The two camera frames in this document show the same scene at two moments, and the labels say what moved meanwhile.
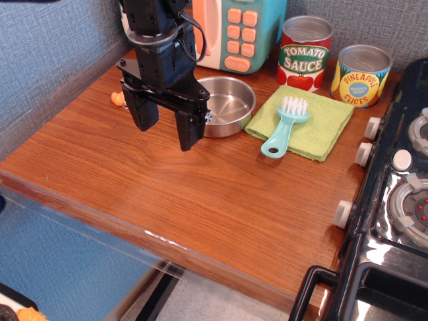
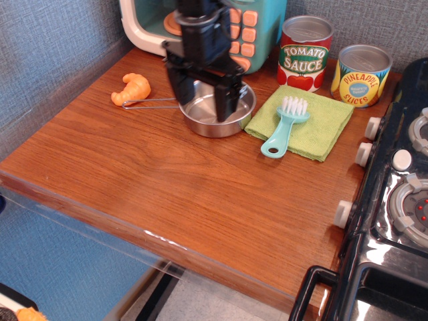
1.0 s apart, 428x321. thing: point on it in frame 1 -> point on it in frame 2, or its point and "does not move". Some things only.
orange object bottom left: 30,314 does not move
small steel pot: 231,101 does not move
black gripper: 165,74 -> 204,49
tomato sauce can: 305,45 does not move
